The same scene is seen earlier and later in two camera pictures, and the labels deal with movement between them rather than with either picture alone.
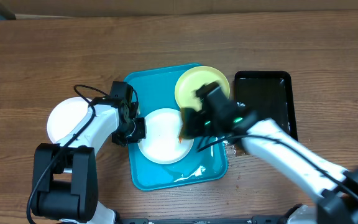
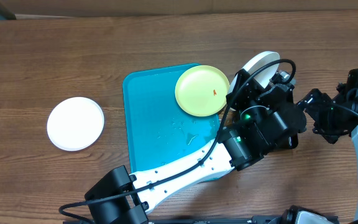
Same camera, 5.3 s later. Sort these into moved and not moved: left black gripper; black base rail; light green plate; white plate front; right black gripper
Moved: left black gripper; right black gripper
Not moved: white plate front; black base rail; light green plate
